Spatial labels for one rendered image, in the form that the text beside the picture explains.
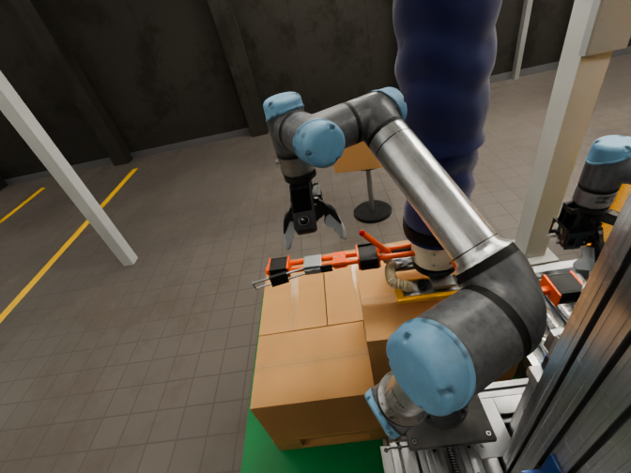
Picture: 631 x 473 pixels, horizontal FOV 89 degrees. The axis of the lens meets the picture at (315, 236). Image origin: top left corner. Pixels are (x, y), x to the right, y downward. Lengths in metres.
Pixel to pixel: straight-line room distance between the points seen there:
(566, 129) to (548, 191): 0.44
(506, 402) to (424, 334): 0.80
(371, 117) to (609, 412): 0.54
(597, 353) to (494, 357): 0.17
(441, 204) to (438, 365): 0.24
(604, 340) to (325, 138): 0.47
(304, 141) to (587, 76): 2.04
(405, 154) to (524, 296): 0.27
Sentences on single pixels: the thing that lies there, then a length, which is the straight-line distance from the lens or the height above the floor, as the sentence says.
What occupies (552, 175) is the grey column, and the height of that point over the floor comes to 0.75.
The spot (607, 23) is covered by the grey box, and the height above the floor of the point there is 1.60.
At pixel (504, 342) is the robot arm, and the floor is 1.64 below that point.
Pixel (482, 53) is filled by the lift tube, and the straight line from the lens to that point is 0.90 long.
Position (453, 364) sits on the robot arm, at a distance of 0.43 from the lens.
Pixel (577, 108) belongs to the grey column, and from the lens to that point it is 2.46.
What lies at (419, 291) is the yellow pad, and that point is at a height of 1.07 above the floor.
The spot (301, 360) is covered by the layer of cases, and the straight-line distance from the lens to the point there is 1.76.
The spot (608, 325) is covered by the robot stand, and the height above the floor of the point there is 1.62.
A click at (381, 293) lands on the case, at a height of 0.94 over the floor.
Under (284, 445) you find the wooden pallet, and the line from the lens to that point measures 2.14.
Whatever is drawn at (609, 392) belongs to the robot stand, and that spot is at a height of 1.54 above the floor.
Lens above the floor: 2.02
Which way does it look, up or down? 38 degrees down
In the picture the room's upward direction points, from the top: 14 degrees counter-clockwise
